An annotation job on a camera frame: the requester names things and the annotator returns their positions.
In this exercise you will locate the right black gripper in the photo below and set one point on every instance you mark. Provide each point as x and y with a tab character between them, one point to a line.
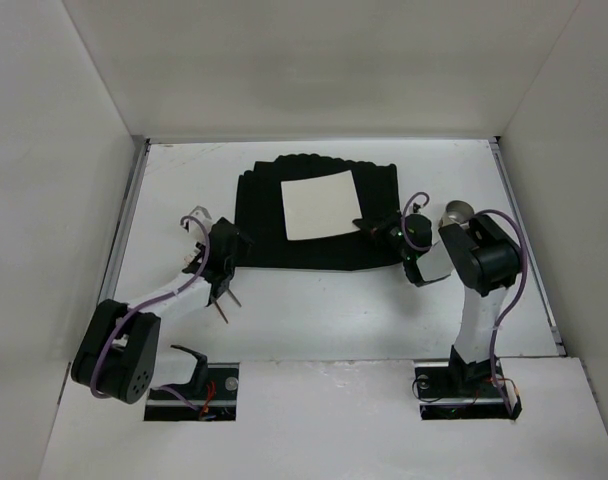
384	226

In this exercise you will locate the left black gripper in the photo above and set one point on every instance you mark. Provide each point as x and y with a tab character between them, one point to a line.
222	282

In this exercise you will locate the square white plate black rim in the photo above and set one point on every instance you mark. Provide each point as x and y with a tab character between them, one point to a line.
320	207

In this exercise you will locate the metal cup with paper sleeve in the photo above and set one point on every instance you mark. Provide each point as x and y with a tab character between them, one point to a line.
456	212

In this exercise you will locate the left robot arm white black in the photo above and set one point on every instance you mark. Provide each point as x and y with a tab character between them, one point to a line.
120	356

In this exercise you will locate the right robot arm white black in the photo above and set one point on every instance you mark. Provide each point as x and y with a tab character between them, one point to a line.
486	252

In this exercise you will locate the silver table knife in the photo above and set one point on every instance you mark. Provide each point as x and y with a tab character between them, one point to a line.
234	298

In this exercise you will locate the copper fork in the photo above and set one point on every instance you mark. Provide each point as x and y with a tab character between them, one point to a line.
220	311

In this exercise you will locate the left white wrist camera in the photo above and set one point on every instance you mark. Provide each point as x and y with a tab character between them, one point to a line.
197	217

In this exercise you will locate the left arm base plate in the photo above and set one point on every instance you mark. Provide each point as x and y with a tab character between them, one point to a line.
215	401

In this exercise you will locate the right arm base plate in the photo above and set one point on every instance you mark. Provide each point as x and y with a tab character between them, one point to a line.
441	398

